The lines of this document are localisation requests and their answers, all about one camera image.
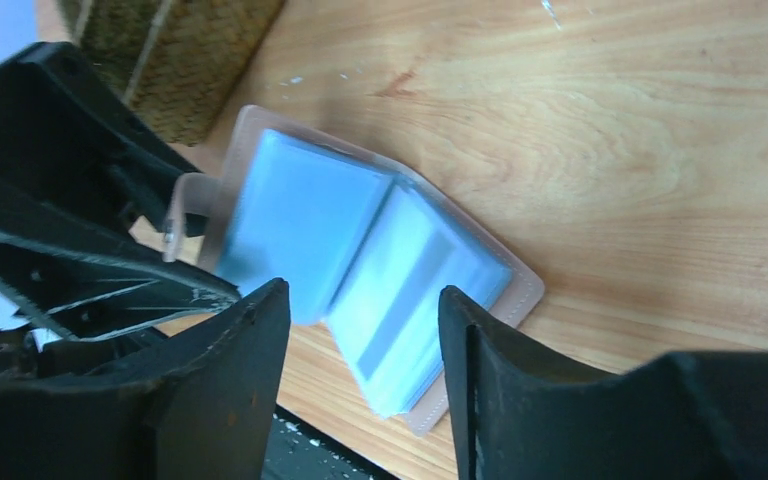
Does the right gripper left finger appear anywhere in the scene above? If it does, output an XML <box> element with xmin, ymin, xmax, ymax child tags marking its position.
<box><xmin>0</xmin><ymin>279</ymin><xmax>290</xmax><ymax>479</ymax></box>

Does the woven olive divided tray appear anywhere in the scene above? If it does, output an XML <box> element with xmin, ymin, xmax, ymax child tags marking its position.
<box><xmin>58</xmin><ymin>0</ymin><xmax>284</xmax><ymax>146</ymax></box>

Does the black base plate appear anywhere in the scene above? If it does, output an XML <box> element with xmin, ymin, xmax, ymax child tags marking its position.
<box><xmin>261</xmin><ymin>405</ymin><xmax>396</xmax><ymax>480</ymax></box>

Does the pink card holder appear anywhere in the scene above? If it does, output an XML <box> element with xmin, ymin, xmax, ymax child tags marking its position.
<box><xmin>164</xmin><ymin>105</ymin><xmax>545</xmax><ymax>436</ymax></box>

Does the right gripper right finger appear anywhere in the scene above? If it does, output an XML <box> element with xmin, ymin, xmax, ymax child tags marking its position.
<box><xmin>438</xmin><ymin>286</ymin><xmax>768</xmax><ymax>479</ymax></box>

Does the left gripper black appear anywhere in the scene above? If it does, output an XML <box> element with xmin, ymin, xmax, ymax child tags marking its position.
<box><xmin>0</xmin><ymin>42</ymin><xmax>241</xmax><ymax>341</ymax></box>

